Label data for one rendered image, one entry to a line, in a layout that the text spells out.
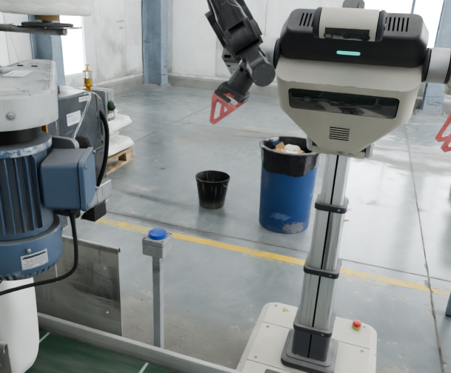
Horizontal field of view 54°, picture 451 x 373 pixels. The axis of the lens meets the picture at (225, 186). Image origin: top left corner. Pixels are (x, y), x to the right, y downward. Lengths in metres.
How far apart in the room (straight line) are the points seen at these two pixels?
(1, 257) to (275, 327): 1.44
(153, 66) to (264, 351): 8.39
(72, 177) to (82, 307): 1.16
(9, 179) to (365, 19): 0.81
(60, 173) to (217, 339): 1.73
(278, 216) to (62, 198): 2.66
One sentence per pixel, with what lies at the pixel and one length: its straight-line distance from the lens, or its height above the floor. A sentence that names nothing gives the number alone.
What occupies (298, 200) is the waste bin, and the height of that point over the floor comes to 0.29.
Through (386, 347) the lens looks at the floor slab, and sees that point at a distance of 2.53.
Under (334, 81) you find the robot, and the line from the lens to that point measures 1.25.
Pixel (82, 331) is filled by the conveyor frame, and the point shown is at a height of 0.41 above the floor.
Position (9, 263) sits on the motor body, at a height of 1.13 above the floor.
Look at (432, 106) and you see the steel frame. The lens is 8.61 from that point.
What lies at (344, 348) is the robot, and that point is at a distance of 2.04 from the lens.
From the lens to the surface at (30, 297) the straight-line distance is 1.61.
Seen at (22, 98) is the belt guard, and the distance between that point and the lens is 0.75.
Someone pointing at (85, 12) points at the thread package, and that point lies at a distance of 0.89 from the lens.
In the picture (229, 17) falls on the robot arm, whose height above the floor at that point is 1.54.
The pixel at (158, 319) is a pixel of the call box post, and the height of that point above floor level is 0.51.
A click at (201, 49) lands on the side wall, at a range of 9.62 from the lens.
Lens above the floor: 1.55
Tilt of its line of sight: 22 degrees down
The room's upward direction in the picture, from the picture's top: 3 degrees clockwise
